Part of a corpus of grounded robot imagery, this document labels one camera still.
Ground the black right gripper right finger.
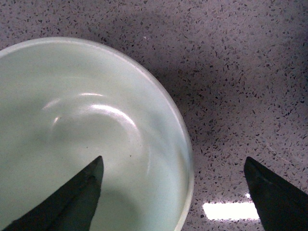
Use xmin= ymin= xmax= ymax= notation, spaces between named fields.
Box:
xmin=244 ymin=157 xmax=308 ymax=231

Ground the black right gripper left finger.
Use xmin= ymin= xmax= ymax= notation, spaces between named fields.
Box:
xmin=4 ymin=156 xmax=103 ymax=231

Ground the light green bowl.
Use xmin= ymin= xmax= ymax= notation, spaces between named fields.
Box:
xmin=0 ymin=37 xmax=193 ymax=231

